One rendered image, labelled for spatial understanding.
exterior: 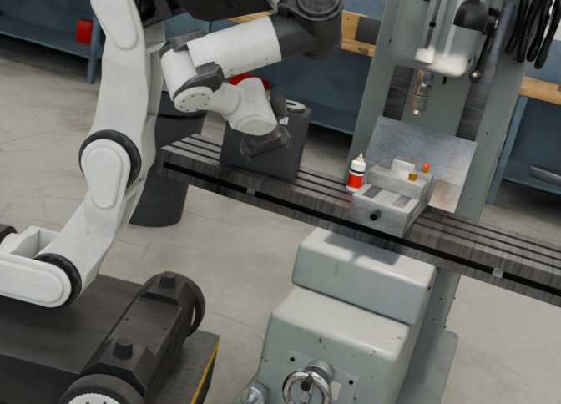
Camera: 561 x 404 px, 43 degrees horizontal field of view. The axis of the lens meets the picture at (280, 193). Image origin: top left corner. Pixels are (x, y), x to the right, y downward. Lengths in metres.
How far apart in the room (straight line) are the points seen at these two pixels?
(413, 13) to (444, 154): 0.61
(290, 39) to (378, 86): 0.98
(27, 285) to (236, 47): 0.79
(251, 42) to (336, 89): 5.02
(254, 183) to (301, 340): 0.49
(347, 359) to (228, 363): 1.15
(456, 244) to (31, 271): 1.05
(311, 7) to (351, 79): 4.99
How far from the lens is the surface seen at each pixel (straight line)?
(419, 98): 1.90
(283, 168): 2.02
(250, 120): 1.55
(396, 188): 1.90
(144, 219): 3.78
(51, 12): 7.68
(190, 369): 2.05
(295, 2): 1.36
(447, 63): 1.82
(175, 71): 1.40
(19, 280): 1.80
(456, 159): 2.29
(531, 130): 6.17
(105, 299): 1.98
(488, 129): 2.30
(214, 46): 1.37
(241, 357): 2.86
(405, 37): 1.83
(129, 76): 1.57
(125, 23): 1.54
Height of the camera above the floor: 1.57
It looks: 20 degrees down
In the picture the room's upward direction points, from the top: 12 degrees clockwise
